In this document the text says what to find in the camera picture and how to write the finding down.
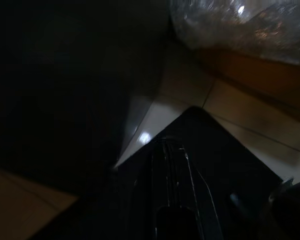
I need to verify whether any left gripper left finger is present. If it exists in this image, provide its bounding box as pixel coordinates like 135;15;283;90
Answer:
129;136;173;240

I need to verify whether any clear plastic wrap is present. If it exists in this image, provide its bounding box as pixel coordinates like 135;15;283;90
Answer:
168;0;300;68

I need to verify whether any large brown cardboard box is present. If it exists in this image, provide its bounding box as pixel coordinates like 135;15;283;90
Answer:
196;45;300;124

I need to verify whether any steel fridge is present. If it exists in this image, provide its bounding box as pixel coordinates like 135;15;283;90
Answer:
0;0;172;199

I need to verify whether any black flat pad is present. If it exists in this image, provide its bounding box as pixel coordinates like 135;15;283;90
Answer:
29;105;300;240

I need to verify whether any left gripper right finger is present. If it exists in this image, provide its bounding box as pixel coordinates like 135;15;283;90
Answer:
170;144;224;240

